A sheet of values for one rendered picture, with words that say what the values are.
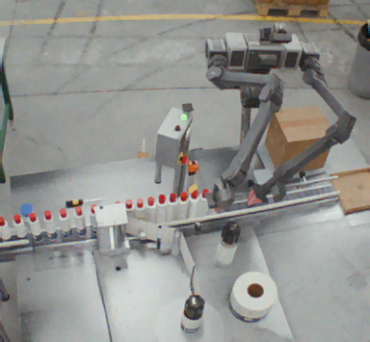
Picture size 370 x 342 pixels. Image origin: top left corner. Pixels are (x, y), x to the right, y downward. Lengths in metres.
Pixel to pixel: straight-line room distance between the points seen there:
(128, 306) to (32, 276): 0.50
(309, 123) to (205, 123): 1.60
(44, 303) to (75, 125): 2.13
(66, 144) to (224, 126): 1.27
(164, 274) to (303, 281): 0.69
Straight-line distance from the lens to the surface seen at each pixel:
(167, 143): 2.28
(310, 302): 2.66
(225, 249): 2.45
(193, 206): 2.62
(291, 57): 2.80
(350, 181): 3.16
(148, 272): 2.55
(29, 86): 4.79
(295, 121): 2.95
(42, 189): 2.91
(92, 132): 4.30
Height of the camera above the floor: 3.11
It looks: 49 degrees down
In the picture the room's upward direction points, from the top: 7 degrees clockwise
